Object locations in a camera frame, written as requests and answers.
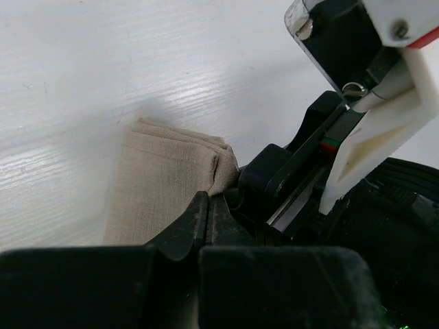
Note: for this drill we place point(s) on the beige cloth napkin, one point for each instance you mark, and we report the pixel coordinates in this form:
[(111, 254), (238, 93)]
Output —
[(160, 169)]

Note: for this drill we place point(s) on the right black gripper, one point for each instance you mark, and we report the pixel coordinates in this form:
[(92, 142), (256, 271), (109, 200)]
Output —
[(390, 217)]

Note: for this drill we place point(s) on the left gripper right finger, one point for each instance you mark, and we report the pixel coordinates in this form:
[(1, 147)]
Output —
[(249, 286)]

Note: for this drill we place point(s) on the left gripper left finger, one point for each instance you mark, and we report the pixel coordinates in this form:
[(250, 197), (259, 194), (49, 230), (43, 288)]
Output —
[(138, 286)]

